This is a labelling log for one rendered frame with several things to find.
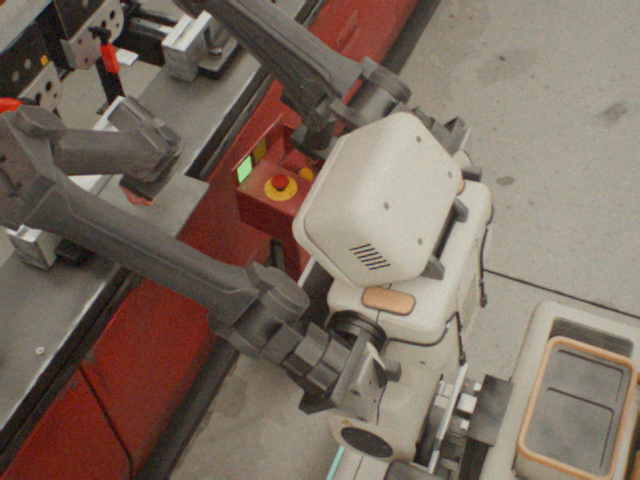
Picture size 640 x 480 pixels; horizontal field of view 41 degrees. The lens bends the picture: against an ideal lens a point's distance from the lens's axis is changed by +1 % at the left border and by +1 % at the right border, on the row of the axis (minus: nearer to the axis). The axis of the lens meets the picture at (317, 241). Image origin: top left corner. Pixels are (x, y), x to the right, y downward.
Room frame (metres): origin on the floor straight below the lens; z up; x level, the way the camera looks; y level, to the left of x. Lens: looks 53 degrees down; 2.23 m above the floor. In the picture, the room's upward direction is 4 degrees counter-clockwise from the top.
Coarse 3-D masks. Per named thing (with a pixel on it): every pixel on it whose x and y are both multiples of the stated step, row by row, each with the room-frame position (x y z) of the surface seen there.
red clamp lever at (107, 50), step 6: (90, 30) 1.22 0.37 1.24; (96, 30) 1.22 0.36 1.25; (102, 30) 1.21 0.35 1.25; (108, 30) 1.21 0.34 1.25; (102, 36) 1.21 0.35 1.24; (108, 36) 1.21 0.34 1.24; (102, 42) 1.21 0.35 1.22; (108, 42) 1.22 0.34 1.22; (102, 48) 1.21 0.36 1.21; (108, 48) 1.21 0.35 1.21; (102, 54) 1.21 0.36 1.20; (108, 54) 1.21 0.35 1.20; (114, 54) 1.21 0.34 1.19; (108, 60) 1.21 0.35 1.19; (114, 60) 1.21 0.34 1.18; (108, 66) 1.21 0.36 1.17; (114, 66) 1.21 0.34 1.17; (114, 72) 1.21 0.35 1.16
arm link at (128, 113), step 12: (132, 96) 1.05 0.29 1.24; (120, 108) 1.01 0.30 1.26; (132, 108) 1.02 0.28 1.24; (144, 108) 1.03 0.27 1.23; (108, 120) 1.00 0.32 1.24; (120, 120) 1.00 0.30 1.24; (132, 120) 0.99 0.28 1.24; (144, 120) 0.99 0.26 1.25; (156, 132) 0.95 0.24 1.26; (168, 132) 0.96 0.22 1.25
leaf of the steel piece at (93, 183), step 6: (108, 174) 1.09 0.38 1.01; (72, 180) 1.09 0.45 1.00; (78, 180) 1.09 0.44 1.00; (84, 180) 1.09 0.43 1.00; (90, 180) 1.09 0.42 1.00; (96, 180) 1.08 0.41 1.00; (102, 180) 1.08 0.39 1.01; (84, 186) 1.07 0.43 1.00; (90, 186) 1.07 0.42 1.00; (96, 186) 1.06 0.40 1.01; (96, 192) 1.06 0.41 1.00
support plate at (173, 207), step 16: (176, 176) 1.09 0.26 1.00; (112, 192) 1.06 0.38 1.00; (176, 192) 1.05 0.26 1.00; (192, 192) 1.04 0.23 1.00; (128, 208) 1.01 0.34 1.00; (144, 208) 1.01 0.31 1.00; (160, 208) 1.01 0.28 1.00; (176, 208) 1.01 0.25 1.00; (192, 208) 1.01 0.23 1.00; (160, 224) 0.97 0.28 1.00; (176, 224) 0.97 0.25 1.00
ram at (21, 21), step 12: (0, 0) 1.10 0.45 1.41; (36, 0) 1.15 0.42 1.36; (48, 0) 1.18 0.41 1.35; (24, 12) 1.13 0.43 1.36; (36, 12) 1.15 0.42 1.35; (12, 24) 1.10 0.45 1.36; (24, 24) 1.12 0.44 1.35; (0, 36) 1.07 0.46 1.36; (12, 36) 1.09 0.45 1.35; (0, 48) 1.06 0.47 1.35
